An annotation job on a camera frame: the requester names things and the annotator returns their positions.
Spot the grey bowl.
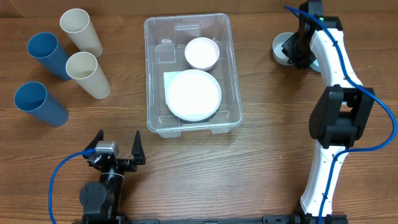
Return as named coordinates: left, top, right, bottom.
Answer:
left=272, top=32, right=293, bottom=66

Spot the blue cup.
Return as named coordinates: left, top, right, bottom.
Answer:
left=27, top=32, right=72, bottom=81
left=14, top=82, right=69, bottom=126

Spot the light blue bowl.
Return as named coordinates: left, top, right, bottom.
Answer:
left=310, top=60, right=320, bottom=73

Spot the clear plastic storage bin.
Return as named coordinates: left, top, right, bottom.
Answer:
left=144, top=13, right=244, bottom=138

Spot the white label in bin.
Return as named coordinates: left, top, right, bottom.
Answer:
left=163, top=71, right=180, bottom=93

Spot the pink plate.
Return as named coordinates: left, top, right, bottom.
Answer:
left=165, top=69, right=222, bottom=122

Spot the right blue cable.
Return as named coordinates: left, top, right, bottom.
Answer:
left=283, top=5, right=398, bottom=224

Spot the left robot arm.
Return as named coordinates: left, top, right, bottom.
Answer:
left=80, top=130, right=137, bottom=224

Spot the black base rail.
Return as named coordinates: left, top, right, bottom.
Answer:
left=73, top=214, right=349, bottom=224

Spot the blue cup near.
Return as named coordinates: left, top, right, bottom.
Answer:
left=14, top=82, right=69, bottom=126

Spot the blue cable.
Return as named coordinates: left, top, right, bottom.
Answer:
left=48, top=147, right=97, bottom=224
left=283, top=5, right=398, bottom=224

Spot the blue cup far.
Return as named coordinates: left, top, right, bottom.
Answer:
left=27, top=32, right=72, bottom=81

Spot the beige cup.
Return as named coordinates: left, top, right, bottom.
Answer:
left=65, top=52, right=111, bottom=99
left=60, top=8, right=103, bottom=57

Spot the pink bowl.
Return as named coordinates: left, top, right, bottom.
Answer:
left=184, top=37, right=220, bottom=70

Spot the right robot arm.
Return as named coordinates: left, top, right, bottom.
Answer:
left=144, top=11, right=374, bottom=223

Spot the left blue cable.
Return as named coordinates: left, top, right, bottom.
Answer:
left=48, top=147, right=97, bottom=224

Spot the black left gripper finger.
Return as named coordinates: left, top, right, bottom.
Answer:
left=83, top=129, right=104, bottom=158
left=131, top=130, right=146, bottom=165

